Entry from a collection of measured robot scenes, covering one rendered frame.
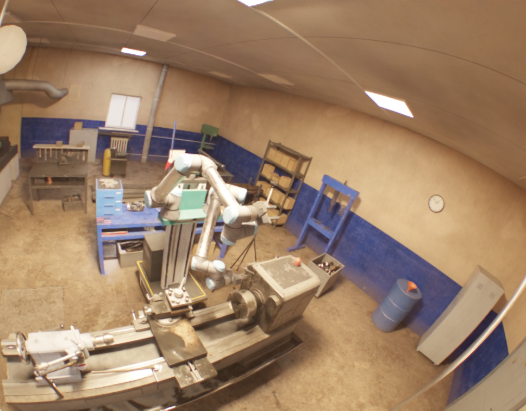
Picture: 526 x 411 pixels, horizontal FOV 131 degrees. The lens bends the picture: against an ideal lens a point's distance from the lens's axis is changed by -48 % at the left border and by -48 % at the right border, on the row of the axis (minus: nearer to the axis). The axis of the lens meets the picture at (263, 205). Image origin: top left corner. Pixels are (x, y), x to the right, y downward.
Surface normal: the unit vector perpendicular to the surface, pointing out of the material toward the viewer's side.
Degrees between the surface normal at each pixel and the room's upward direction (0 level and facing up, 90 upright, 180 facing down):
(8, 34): 90
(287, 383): 0
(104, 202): 90
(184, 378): 0
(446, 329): 90
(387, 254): 90
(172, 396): 0
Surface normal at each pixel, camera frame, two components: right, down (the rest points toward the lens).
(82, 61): 0.60, 0.48
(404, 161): -0.73, 0.02
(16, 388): 0.31, -0.88
